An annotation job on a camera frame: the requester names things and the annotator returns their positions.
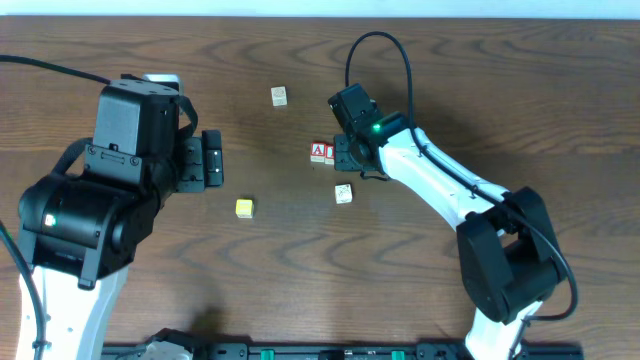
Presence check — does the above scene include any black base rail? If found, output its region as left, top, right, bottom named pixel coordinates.
left=101, top=342, right=585, bottom=360

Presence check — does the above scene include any yellow-edged picture wooden block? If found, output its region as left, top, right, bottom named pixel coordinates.
left=271, top=86, right=288, bottom=107

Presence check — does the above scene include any plain picture wooden block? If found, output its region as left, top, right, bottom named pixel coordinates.
left=334, top=184, right=353, bottom=204

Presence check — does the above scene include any yellow letter B wooden block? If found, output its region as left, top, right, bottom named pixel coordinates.
left=235, top=199, right=254, bottom=219

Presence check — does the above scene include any red letter A wooden block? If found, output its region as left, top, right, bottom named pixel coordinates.
left=310, top=142, right=327, bottom=163

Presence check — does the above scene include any red letter I wooden block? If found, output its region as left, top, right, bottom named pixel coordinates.
left=324, top=145, right=335, bottom=165

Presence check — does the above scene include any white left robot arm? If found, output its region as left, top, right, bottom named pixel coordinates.
left=16, top=74, right=224, bottom=359

